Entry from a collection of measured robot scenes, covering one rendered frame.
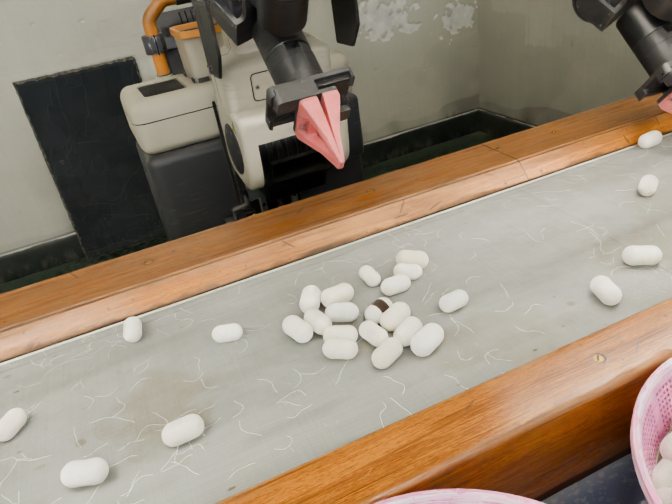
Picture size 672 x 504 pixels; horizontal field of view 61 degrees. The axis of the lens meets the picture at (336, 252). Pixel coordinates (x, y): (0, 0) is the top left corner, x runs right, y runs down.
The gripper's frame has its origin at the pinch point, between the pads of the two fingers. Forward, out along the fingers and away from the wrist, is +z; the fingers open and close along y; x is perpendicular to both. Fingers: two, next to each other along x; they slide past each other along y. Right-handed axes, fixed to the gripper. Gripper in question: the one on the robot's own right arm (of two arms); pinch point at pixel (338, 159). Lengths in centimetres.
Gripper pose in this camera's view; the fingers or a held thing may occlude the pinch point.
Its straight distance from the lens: 63.6
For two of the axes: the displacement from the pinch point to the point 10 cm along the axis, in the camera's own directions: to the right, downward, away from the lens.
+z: 4.0, 8.7, -3.0
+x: -1.4, 3.8, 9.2
